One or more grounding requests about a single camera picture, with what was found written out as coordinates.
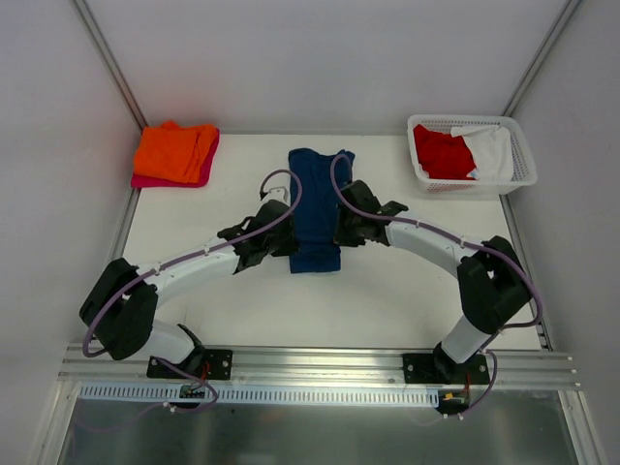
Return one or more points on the white slotted cable duct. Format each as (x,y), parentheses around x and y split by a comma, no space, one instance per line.
(268,395)

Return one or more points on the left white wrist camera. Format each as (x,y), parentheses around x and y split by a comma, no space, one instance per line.
(279,193)

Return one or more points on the orange folded t shirt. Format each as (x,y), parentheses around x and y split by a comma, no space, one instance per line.
(167,152)

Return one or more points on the blue t shirt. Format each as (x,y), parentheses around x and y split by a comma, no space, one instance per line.
(316,215)

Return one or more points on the pink folded t shirt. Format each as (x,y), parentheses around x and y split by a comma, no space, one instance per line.
(208,164)

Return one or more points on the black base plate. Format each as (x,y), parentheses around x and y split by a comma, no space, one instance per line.
(218,363)
(424,368)

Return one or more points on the aluminium mounting rail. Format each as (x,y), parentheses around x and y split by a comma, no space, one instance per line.
(343,368)

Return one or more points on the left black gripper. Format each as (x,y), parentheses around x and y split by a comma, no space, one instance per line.
(284,240)

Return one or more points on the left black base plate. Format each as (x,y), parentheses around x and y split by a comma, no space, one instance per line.
(218,363)

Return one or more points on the red t shirt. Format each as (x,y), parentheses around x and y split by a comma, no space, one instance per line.
(442,156)

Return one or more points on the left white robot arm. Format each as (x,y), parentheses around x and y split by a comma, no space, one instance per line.
(120,311)

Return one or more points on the white t shirt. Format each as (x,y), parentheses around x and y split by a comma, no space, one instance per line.
(491,149)

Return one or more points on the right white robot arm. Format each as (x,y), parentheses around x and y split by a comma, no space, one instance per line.
(492,285)

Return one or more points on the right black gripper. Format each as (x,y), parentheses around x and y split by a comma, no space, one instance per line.
(344,232)

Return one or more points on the white plastic basket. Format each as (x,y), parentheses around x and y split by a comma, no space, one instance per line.
(524,169)

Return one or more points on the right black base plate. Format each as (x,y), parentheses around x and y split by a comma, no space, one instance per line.
(424,368)

